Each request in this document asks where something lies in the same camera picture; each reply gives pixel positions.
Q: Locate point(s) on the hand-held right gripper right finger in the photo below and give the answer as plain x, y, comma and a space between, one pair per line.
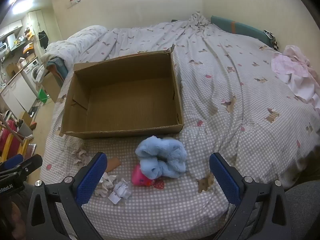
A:
225, 177

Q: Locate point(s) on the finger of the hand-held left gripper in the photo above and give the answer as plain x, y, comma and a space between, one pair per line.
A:
12, 161
31, 163

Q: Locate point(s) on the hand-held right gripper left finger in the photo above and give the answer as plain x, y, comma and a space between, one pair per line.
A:
91, 177

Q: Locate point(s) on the white printed wrapper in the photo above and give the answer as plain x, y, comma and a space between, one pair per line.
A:
120, 191

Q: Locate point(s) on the pink toy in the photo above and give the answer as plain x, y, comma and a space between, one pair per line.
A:
140, 178

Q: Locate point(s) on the light blue plush toy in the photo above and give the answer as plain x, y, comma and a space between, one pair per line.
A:
160, 155

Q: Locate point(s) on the crumpled white tissue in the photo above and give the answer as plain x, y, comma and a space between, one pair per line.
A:
107, 186

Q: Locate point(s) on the wooden rack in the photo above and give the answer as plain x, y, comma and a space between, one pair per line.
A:
11, 141

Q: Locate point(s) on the brown cardboard scrap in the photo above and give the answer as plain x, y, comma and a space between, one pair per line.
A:
113, 164

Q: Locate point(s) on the red suitcase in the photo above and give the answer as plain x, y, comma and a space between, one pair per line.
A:
8, 135

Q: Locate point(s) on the grey bin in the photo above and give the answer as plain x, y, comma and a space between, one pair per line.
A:
25, 130

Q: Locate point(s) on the white low cabinet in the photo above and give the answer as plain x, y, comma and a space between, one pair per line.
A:
15, 95

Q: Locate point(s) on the small brown cardboard box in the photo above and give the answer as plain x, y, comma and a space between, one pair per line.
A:
51, 85

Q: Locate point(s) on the dark grey cloth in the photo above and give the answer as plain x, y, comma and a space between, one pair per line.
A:
305, 200

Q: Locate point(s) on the white washing machine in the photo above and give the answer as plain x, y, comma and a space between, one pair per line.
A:
32, 71

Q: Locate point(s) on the white duvet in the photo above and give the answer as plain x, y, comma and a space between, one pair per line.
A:
72, 45

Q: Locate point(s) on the pink clothes pile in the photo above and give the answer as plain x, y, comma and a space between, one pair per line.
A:
297, 72

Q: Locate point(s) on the black and white patterned cloth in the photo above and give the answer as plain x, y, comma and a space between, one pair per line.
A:
271, 40

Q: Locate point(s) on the teal headboard cushion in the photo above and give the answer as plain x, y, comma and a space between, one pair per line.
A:
240, 28

